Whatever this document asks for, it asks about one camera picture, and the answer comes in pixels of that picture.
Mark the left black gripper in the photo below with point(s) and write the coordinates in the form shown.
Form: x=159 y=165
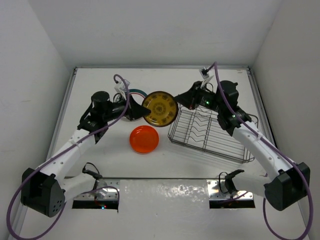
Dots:
x=135 y=110

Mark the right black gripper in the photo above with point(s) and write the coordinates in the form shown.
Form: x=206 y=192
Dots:
x=189 y=99

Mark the white green-rimmed plate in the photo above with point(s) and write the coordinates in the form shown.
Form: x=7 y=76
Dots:
x=132 y=92

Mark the yellow brown patterned plate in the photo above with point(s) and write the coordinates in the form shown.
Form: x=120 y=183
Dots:
x=163 y=109

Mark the orange plastic plate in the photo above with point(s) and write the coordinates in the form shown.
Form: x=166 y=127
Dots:
x=144 y=139

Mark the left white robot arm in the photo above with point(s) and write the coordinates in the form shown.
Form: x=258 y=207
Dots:
x=46 y=188

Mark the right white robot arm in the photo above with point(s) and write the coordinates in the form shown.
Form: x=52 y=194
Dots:
x=287 y=183

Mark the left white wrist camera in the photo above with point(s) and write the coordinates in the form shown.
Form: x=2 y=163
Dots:
x=122 y=87

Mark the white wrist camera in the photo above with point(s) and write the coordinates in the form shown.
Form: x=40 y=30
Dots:
x=122 y=87
x=204 y=72

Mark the metal wire dish rack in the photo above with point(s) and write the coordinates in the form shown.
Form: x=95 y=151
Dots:
x=199 y=130

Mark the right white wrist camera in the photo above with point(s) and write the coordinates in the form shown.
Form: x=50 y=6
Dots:
x=204 y=72

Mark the left metal mounting bracket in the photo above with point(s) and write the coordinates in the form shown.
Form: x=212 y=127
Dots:
x=104 y=190

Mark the metal mounting bracket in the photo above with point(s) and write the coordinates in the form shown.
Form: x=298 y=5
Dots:
x=104 y=190
x=215 y=194

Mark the right metal mounting bracket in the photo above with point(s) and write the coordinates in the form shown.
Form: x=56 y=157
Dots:
x=215 y=194

